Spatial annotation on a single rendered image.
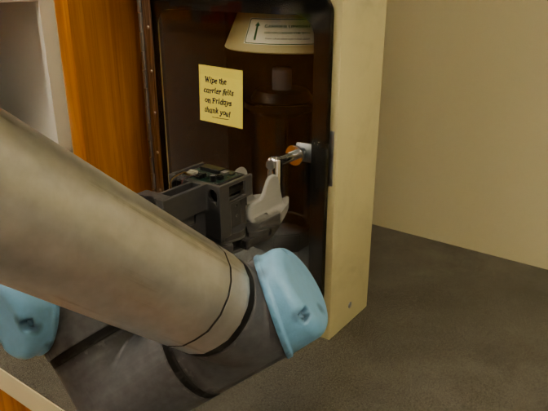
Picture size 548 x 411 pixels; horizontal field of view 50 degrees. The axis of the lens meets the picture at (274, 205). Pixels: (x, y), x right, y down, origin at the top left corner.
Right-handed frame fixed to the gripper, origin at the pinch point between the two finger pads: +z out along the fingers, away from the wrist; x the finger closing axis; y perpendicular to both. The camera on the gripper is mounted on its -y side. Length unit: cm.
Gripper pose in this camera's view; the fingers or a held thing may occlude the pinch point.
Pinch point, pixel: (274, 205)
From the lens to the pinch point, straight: 72.1
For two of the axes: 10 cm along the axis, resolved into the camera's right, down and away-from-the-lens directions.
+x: -8.1, -2.2, 5.5
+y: 0.0, -9.3, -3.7
